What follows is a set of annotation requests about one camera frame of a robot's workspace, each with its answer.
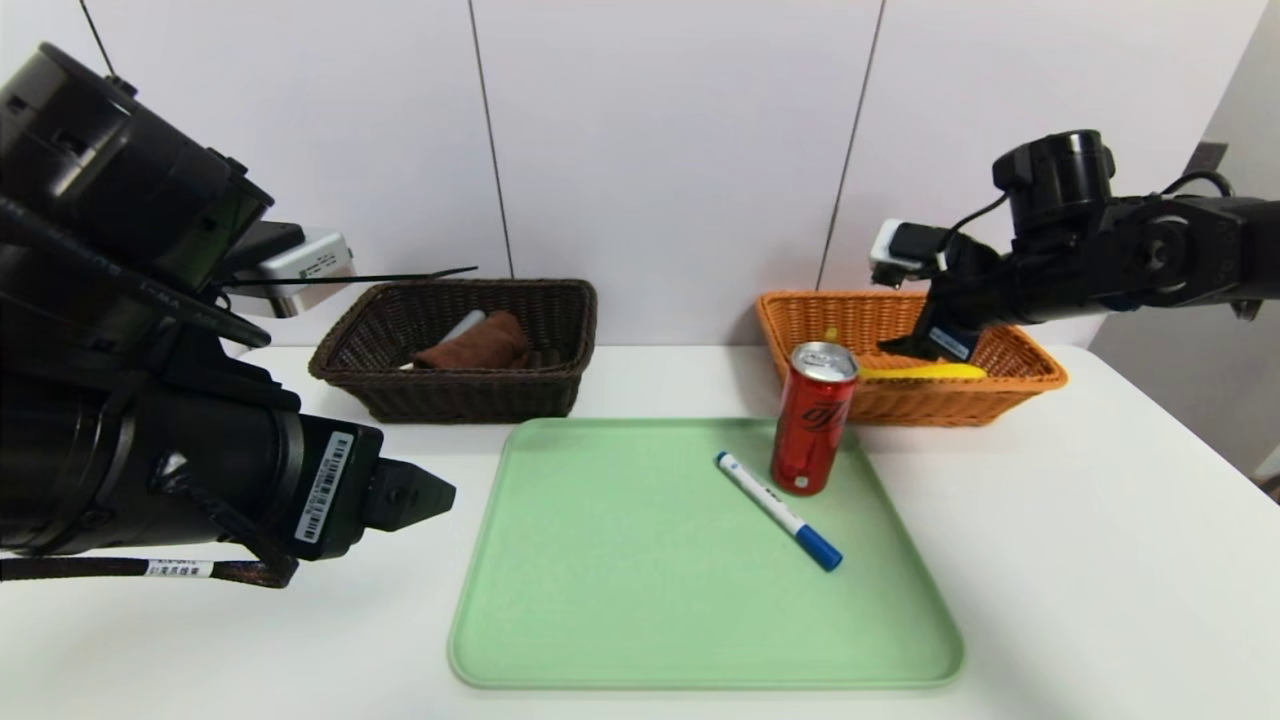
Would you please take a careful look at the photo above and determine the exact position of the thin black zip tie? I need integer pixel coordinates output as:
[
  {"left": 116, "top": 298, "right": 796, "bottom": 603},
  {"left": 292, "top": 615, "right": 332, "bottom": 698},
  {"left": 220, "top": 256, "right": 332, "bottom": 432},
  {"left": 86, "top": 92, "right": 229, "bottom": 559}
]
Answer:
[{"left": 228, "top": 264, "right": 480, "bottom": 293}]

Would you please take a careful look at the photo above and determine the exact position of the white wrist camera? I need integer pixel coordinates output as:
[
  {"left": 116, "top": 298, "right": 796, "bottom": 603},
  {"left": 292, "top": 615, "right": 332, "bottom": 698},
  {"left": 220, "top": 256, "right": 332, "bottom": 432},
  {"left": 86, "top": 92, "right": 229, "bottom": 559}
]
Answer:
[
  {"left": 869, "top": 219, "right": 947, "bottom": 292},
  {"left": 222, "top": 222, "right": 357, "bottom": 321}
]

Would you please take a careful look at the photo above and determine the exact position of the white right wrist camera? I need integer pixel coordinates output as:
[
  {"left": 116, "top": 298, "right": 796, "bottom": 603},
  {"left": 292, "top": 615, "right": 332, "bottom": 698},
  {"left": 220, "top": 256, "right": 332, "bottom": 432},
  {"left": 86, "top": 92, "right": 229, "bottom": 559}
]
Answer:
[{"left": 869, "top": 219, "right": 947, "bottom": 292}]

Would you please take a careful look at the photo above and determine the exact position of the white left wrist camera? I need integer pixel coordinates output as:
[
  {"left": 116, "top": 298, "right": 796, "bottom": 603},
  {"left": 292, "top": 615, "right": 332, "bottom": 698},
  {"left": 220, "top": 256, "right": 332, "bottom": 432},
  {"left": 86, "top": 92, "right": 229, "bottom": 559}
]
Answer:
[{"left": 222, "top": 222, "right": 357, "bottom": 321}]

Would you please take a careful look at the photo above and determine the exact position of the brown towel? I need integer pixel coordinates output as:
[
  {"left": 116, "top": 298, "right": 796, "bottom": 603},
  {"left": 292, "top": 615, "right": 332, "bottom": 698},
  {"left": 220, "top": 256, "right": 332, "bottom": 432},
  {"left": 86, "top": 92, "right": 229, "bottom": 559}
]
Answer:
[{"left": 413, "top": 311, "right": 533, "bottom": 371}]

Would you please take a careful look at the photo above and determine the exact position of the dark brown wicker basket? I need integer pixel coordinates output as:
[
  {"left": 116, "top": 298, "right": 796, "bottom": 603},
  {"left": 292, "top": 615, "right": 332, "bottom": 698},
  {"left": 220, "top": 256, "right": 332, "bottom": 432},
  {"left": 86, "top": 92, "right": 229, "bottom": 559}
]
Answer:
[{"left": 308, "top": 278, "right": 599, "bottom": 424}]

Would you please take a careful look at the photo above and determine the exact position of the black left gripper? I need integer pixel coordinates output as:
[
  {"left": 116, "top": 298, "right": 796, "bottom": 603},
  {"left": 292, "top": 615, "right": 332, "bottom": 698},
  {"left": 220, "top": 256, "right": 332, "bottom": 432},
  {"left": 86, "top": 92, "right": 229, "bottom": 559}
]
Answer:
[{"left": 168, "top": 394, "right": 457, "bottom": 562}]

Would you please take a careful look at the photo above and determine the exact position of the light green plastic tray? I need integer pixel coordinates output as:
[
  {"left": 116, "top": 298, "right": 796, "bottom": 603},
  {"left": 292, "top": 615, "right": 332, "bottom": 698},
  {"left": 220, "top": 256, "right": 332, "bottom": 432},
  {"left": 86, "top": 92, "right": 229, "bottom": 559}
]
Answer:
[{"left": 447, "top": 417, "right": 967, "bottom": 690}]

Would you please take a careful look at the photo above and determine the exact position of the orange wicker basket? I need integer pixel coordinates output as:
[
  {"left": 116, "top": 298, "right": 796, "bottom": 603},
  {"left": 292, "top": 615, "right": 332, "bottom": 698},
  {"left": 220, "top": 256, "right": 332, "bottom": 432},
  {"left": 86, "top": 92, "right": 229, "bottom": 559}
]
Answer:
[{"left": 755, "top": 290, "right": 1068, "bottom": 428}]

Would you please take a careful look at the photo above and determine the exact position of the red soda can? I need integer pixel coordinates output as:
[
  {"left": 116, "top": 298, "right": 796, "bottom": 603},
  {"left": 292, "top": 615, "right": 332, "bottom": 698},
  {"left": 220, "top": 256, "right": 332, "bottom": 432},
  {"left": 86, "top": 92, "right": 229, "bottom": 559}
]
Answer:
[{"left": 769, "top": 342, "right": 859, "bottom": 497}]

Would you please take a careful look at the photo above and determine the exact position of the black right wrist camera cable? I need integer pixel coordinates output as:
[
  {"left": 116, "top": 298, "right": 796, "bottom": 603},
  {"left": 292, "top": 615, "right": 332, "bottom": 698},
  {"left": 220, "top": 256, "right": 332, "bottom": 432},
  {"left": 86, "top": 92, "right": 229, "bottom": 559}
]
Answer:
[{"left": 944, "top": 170, "right": 1237, "bottom": 253}]

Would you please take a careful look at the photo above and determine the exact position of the white peeler with grey handle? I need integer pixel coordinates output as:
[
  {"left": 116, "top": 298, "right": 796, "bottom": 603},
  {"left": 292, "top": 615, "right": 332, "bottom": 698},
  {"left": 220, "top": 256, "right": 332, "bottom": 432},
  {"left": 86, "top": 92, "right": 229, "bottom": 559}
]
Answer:
[{"left": 399, "top": 309, "right": 488, "bottom": 372}]

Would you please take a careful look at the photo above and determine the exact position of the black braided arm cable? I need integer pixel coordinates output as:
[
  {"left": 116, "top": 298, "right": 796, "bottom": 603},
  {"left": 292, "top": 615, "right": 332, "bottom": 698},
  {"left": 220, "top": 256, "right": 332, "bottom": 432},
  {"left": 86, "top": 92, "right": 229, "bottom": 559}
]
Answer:
[{"left": 0, "top": 555, "right": 301, "bottom": 591}]

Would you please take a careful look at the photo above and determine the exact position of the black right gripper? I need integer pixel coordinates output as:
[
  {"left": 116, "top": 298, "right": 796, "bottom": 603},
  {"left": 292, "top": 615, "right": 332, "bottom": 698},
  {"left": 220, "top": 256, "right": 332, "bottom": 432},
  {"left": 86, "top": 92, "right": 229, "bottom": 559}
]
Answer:
[{"left": 876, "top": 258, "right": 1008, "bottom": 364}]

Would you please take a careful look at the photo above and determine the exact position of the yellow banana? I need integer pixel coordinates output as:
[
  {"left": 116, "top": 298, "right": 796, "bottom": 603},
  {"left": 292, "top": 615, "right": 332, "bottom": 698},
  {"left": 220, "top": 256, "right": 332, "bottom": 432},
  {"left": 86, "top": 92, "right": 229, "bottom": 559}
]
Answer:
[{"left": 823, "top": 326, "right": 988, "bottom": 382}]

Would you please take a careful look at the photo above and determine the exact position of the white marker with blue cap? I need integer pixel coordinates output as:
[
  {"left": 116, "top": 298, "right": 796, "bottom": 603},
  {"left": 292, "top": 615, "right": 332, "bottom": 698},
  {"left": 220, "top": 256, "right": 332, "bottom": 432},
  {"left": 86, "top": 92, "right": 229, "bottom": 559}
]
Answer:
[{"left": 714, "top": 451, "right": 843, "bottom": 572}]

